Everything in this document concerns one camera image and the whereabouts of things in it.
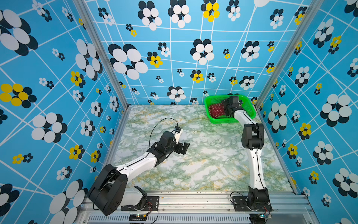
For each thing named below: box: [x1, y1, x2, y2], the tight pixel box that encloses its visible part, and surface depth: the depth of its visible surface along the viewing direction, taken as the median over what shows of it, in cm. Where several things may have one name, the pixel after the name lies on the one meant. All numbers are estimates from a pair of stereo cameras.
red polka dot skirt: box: [208, 103, 226, 119], surface depth 110 cm
